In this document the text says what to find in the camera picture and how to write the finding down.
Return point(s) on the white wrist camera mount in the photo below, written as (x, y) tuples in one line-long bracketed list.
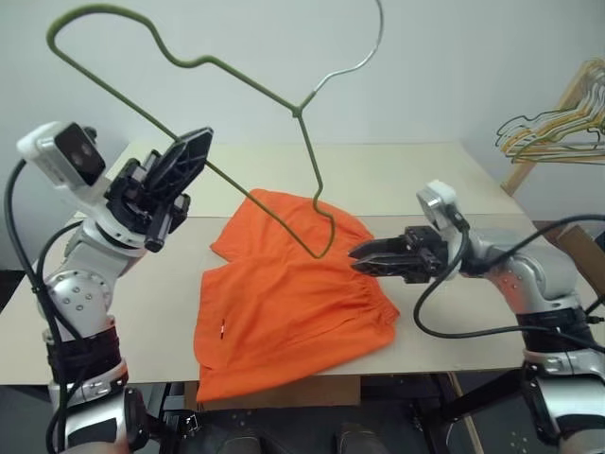
[(443, 191), (42, 146)]

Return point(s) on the black metal table frame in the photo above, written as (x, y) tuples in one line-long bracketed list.
[(425, 392)]

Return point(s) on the orange shorts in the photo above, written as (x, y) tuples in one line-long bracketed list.
[(283, 312)]

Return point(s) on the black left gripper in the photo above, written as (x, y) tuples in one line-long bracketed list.
[(130, 198)]

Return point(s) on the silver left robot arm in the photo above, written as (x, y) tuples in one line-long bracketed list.
[(78, 288)]

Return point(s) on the hangers on wooden rack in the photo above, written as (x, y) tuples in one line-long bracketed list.
[(515, 177)]

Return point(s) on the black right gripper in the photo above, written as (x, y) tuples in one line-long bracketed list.
[(425, 255)]

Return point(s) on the brown cardboard sheet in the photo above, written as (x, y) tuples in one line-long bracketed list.
[(331, 390)]

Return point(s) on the dark rounded shape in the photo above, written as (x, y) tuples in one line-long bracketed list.
[(242, 443), (357, 437)]

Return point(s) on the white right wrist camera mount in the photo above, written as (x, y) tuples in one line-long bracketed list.
[(443, 191)]

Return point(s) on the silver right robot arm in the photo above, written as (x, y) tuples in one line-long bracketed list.
[(543, 274)]

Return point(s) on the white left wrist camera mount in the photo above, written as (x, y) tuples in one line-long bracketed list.
[(42, 146)]

